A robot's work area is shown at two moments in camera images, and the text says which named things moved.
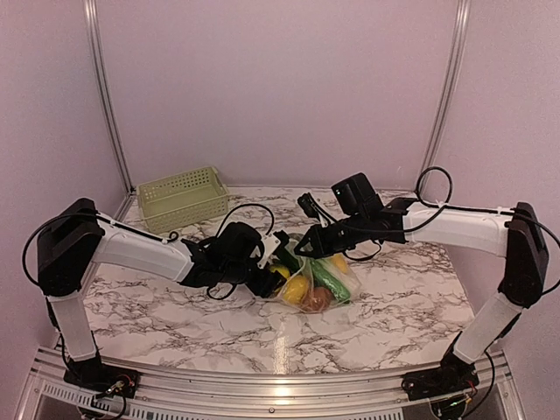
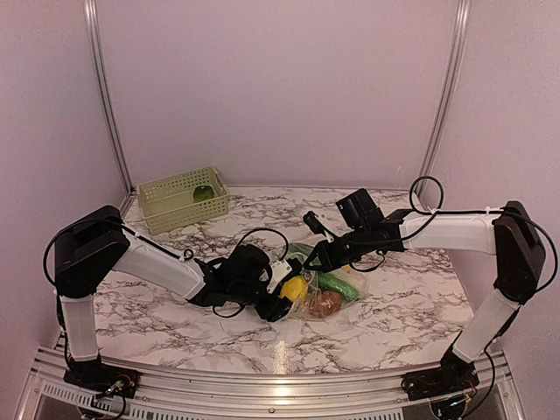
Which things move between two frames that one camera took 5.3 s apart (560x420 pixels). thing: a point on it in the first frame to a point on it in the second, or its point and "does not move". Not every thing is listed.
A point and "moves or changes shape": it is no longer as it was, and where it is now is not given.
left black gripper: x=267 y=284 to x=274 y=311
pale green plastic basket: x=183 y=199 does not move
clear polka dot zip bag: x=320 y=283 moves or changes shape
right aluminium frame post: x=463 y=10 does not move
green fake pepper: x=287 y=258 moves or changes shape
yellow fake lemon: x=295 y=290 does not move
